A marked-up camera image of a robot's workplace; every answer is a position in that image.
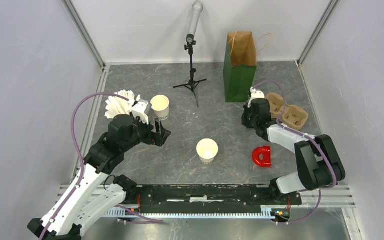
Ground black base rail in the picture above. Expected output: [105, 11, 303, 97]
[122, 184, 303, 214]

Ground brown pulp cup carriers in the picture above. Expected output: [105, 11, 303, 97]
[265, 93, 309, 131]

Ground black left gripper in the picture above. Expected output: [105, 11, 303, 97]
[121, 113, 171, 152]

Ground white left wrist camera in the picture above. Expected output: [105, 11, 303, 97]
[131, 99, 151, 125]

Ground black tripod with grey tube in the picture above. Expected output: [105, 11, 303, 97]
[173, 0, 207, 107]

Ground green brown paper bag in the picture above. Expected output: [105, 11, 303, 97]
[223, 30, 260, 103]

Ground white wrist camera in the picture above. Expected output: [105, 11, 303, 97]
[247, 87, 265, 108]
[131, 99, 151, 125]

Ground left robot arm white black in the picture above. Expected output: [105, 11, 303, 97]
[27, 114, 172, 240]

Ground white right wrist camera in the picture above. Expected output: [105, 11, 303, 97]
[247, 87, 265, 108]

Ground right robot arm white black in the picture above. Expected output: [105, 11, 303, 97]
[242, 98, 346, 204]

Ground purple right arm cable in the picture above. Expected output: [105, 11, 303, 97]
[253, 80, 339, 225]

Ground white paper coffee cup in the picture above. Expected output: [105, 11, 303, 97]
[196, 138, 219, 164]

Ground red horseshoe shaped object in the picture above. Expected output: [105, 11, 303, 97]
[251, 145, 272, 168]

